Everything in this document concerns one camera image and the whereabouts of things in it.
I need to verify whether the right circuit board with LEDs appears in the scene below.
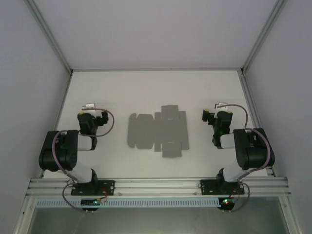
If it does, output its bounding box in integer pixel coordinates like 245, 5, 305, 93
220, 198, 236, 208

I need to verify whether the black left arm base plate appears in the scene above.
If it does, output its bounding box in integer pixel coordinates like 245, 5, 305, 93
71, 179, 116, 196

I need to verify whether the pale blue slotted cable duct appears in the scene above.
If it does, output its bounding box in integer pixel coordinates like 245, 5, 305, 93
36, 197, 220, 208

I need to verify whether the grey paper box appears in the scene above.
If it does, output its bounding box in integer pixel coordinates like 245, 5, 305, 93
126, 104, 190, 159

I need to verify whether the circuit board with leds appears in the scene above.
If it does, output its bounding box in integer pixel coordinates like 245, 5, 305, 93
80, 199, 101, 207
220, 198, 236, 208

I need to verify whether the aluminium table side rail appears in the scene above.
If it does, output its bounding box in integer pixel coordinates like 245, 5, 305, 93
238, 73, 275, 176

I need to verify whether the left circuit board with LEDs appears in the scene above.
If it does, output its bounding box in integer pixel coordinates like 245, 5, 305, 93
80, 199, 101, 207

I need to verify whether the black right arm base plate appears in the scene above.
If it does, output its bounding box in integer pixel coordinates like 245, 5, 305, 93
200, 179, 245, 196

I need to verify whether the aluminium frame post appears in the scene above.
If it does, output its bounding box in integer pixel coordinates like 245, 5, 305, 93
25, 0, 74, 74
240, 0, 287, 74

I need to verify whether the aluminium mounting rail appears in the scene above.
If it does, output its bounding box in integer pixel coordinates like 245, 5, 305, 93
26, 176, 292, 197

